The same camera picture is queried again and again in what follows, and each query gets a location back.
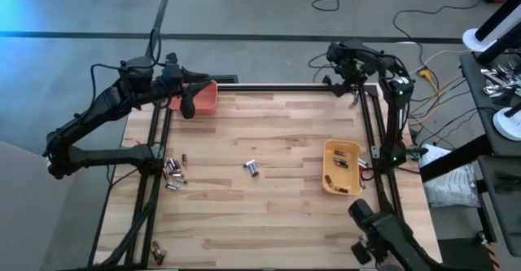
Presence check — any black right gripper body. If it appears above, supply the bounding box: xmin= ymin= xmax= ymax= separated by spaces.
xmin=331 ymin=50 xmax=367 ymax=83

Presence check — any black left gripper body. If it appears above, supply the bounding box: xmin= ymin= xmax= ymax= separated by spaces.
xmin=162 ymin=63 xmax=197 ymax=120

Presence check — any yellow plastic bin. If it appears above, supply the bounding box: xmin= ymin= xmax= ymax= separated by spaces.
xmin=321 ymin=138 xmax=364 ymax=196

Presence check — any orange plastic bin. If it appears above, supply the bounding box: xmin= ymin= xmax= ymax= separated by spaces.
xmin=169 ymin=79 xmax=219 ymax=116

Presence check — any black slotted bar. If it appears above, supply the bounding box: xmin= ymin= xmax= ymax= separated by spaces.
xmin=211 ymin=74 xmax=239 ymax=85

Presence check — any black diagonal bar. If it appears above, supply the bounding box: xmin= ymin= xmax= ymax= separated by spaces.
xmin=418 ymin=133 xmax=496 ymax=184

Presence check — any white round stand base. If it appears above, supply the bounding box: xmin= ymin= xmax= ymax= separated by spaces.
xmin=492 ymin=107 xmax=521 ymax=142
xmin=462 ymin=27 xmax=496 ymax=53

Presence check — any clear plastic bag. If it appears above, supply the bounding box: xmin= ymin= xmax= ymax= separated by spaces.
xmin=418 ymin=143 xmax=482 ymax=209

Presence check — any silver cutlery pile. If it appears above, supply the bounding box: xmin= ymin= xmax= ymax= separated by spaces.
xmin=479 ymin=61 xmax=521 ymax=98

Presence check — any black articulated device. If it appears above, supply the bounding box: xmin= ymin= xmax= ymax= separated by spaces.
xmin=347 ymin=199 xmax=451 ymax=271

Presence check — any white tower fan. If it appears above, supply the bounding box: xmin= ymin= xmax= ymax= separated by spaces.
xmin=474 ymin=0 xmax=521 ymax=67

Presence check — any black side table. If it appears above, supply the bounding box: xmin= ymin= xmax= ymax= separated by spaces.
xmin=458 ymin=50 xmax=521 ymax=260

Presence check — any grey board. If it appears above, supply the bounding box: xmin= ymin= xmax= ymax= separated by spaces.
xmin=0 ymin=140 xmax=77 ymax=271

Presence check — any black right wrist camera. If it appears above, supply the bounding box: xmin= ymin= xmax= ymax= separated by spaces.
xmin=326 ymin=42 xmax=343 ymax=63

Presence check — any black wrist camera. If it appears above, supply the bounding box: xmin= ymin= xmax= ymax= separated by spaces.
xmin=326 ymin=42 xmax=343 ymax=63
xmin=160 ymin=52 xmax=183 ymax=91

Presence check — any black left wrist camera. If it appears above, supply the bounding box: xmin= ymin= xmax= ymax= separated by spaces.
xmin=160 ymin=52 xmax=183 ymax=91

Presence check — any long black floor cable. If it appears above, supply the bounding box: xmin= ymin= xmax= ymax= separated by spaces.
xmin=392 ymin=0 xmax=485 ymax=101

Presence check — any yellow extension cable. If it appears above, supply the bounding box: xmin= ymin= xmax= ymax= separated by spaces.
xmin=409 ymin=68 xmax=465 ymax=126

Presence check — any white floor cable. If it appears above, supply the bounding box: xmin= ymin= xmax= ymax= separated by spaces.
xmin=390 ymin=50 xmax=469 ymax=84

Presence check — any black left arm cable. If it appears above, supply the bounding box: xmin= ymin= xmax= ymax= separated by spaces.
xmin=89 ymin=27 xmax=164 ymax=109

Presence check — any yellow black striped post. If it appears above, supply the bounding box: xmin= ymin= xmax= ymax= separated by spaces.
xmin=476 ymin=230 xmax=502 ymax=271

